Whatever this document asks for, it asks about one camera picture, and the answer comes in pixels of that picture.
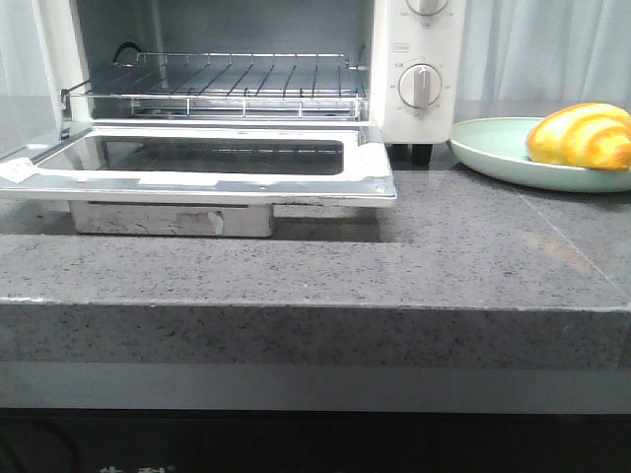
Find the glass oven door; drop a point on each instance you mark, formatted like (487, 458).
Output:
(170, 178)

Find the yellow striped bread roll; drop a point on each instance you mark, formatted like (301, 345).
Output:
(590, 135)

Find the lower oven timer knob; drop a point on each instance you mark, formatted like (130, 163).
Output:
(420, 86)

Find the white Toshiba toaster oven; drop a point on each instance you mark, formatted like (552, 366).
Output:
(79, 38)

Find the upper oven control knob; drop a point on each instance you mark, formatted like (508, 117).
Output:
(427, 8)

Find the light green plate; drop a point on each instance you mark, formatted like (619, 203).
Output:
(496, 147)

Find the metal wire oven rack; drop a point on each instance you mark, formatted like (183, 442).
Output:
(212, 85)

